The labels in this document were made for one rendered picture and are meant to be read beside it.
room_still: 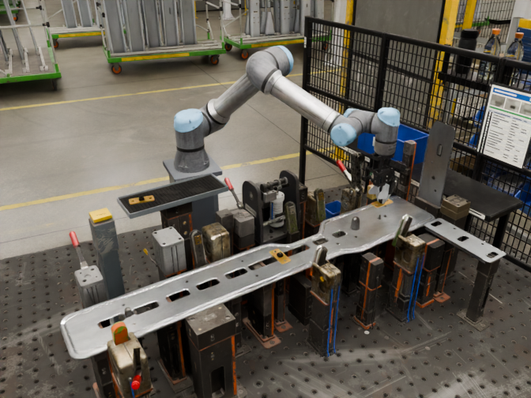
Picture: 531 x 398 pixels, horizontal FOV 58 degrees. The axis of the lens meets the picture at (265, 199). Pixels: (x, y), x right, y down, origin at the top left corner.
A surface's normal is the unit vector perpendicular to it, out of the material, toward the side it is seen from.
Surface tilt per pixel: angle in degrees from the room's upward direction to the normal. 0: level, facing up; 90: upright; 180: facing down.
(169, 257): 90
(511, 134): 90
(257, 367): 0
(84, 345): 0
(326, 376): 0
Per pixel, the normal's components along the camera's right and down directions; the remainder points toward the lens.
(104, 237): 0.54, 0.40
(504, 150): -0.84, 0.26
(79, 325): 0.00, -0.88
